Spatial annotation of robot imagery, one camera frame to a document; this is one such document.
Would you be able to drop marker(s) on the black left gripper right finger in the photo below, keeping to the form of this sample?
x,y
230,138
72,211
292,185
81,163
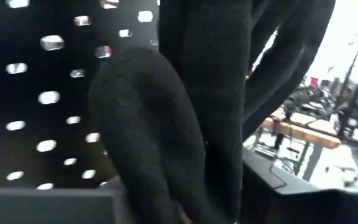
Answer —
x,y
306,208

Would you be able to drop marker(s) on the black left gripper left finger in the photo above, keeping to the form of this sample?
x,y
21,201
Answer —
x,y
42,207

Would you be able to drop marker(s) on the black work glove yellow cuff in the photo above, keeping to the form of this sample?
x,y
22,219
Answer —
x,y
204,93

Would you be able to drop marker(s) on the light wooden background table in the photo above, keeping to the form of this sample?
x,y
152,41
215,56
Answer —
x,y
303,132

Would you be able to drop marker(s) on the black perforated pegboard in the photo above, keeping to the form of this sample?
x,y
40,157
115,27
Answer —
x,y
26,93

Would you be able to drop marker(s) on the person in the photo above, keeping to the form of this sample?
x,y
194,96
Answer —
x,y
348,101

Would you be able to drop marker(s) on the black pole frame stand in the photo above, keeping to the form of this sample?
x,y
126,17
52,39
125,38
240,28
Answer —
x,y
357,90

